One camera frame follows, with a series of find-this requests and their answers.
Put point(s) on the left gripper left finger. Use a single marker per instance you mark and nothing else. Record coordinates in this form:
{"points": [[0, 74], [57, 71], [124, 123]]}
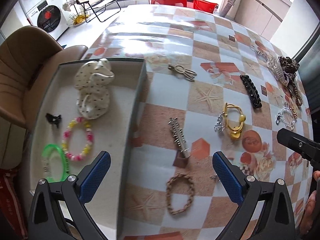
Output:
{"points": [[46, 219]]}

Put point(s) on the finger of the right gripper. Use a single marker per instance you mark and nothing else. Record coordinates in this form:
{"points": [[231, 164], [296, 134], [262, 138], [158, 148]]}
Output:
{"points": [[307, 148]]}

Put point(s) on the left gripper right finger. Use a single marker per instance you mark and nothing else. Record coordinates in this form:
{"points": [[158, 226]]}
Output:
{"points": [[276, 220]]}

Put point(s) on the black chain hair clip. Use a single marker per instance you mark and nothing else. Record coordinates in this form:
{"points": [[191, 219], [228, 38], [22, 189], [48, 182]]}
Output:
{"points": [[251, 91]]}

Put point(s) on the silver charm pendant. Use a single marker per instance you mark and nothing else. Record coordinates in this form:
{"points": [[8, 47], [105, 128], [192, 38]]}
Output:
{"points": [[220, 123]]}

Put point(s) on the silver spiked hair clip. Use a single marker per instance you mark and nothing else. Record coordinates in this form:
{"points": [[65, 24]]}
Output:
{"points": [[178, 136]]}

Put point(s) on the grey jewelry tray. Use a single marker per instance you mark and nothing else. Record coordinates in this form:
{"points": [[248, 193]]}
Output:
{"points": [[82, 140]]}

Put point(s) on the right hand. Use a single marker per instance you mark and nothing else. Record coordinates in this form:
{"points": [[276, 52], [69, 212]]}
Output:
{"points": [[307, 220]]}

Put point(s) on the red printed fabric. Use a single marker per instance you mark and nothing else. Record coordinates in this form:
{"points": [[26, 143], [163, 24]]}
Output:
{"points": [[10, 204]]}

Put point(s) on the green translucent bangle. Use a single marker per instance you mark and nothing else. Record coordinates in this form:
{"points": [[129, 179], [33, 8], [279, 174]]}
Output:
{"points": [[55, 164]]}

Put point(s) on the clear hair claw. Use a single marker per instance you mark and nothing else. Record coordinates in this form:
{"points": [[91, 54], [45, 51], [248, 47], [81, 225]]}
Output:
{"points": [[274, 66]]}

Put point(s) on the small black hair claw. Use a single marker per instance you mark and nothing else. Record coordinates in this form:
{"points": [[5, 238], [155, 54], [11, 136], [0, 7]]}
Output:
{"points": [[54, 119]]}

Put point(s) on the patterned tablecloth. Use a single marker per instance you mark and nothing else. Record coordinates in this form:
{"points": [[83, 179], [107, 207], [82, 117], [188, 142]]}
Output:
{"points": [[166, 192]]}

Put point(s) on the gold bunny hair clip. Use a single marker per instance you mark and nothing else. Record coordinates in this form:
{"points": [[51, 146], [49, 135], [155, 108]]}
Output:
{"points": [[187, 73]]}

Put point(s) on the white polka dot scrunchie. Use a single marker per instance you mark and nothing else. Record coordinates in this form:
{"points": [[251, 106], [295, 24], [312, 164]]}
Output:
{"points": [[92, 81]]}

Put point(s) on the brown leather chair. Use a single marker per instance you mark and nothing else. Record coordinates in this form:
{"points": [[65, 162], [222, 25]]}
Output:
{"points": [[29, 59]]}

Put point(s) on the red plastic bucket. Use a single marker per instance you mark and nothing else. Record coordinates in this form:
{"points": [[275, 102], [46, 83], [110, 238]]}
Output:
{"points": [[205, 6]]}

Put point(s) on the yellow flower bowl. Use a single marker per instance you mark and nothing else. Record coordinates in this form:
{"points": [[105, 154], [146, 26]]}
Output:
{"points": [[76, 20]]}

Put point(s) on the white washing machine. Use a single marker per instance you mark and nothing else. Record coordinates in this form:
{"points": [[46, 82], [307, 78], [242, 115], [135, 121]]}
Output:
{"points": [[45, 14]]}

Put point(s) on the black folding chair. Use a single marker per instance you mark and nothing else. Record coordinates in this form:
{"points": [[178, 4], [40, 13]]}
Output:
{"points": [[95, 8]]}

